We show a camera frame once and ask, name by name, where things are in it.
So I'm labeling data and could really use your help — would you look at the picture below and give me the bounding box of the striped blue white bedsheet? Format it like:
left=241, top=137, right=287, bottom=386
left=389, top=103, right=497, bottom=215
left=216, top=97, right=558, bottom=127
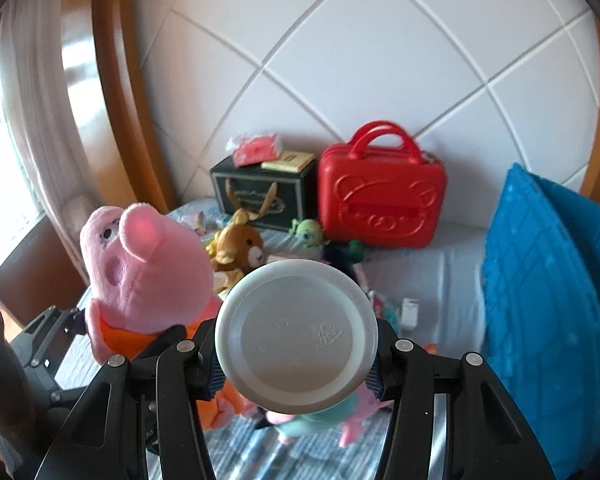
left=55, top=198, right=496, bottom=480

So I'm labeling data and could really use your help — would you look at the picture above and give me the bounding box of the white curtain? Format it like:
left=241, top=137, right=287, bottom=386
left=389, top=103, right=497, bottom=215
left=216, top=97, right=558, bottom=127
left=0, top=0, right=98, bottom=281

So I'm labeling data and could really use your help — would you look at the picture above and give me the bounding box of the dark wooden cabinet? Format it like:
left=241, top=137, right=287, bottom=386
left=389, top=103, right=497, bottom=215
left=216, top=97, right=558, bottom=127
left=0, top=215, right=88, bottom=341

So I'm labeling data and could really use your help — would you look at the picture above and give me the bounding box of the opened pink tissue pack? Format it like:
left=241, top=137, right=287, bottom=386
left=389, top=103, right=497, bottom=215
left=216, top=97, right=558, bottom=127
left=225, top=132, right=284, bottom=167

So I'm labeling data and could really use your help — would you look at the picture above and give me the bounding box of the pig plush teal dress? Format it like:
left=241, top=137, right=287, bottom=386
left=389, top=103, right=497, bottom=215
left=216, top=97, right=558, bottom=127
left=260, top=382, right=382, bottom=450

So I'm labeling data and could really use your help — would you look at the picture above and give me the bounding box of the red small suitcase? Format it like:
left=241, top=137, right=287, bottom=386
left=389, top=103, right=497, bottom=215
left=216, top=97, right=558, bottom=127
left=316, top=120, right=449, bottom=250

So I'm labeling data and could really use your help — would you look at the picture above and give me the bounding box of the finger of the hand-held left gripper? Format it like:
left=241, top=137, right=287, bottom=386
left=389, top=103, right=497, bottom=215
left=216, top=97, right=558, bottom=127
left=9, top=306, right=98, bottom=411

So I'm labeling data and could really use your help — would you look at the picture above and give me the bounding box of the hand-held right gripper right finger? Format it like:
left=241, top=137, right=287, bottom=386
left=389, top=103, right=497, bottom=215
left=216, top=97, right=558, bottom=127
left=364, top=322, right=556, bottom=480

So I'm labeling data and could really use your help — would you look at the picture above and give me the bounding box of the small white box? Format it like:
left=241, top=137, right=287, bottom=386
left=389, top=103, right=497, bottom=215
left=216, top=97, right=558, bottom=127
left=399, top=298, right=422, bottom=334

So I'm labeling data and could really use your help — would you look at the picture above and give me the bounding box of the dark green black plush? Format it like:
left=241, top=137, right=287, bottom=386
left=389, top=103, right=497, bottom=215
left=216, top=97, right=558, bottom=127
left=324, top=239, right=367, bottom=283

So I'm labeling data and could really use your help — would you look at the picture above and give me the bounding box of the flat gold box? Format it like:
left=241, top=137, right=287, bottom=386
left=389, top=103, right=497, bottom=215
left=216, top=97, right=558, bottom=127
left=260, top=151, right=316, bottom=174

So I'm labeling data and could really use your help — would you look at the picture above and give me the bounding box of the green one-eyed monster plush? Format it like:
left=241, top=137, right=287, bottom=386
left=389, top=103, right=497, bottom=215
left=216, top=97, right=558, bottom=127
left=289, top=218, right=327, bottom=249

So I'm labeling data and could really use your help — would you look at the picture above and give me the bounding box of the blue plastic crate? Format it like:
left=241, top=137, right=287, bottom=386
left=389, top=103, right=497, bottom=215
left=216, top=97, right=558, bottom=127
left=481, top=162, right=600, bottom=480

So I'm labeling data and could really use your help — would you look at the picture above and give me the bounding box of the pig plush orange dress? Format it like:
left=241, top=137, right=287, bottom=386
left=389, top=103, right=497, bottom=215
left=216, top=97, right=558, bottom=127
left=79, top=202, right=261, bottom=432

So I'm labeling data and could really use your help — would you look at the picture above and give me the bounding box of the brown bear plush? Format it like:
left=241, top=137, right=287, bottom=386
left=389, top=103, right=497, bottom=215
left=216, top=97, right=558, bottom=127
left=206, top=209, right=267, bottom=297

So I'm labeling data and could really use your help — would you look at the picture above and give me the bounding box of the black gift box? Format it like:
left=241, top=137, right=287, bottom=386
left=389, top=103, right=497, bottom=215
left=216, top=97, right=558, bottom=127
left=209, top=152, right=319, bottom=234

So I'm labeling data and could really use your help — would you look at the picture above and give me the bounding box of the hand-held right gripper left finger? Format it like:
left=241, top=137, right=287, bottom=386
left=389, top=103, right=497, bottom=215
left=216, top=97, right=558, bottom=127
left=35, top=317, right=228, bottom=480

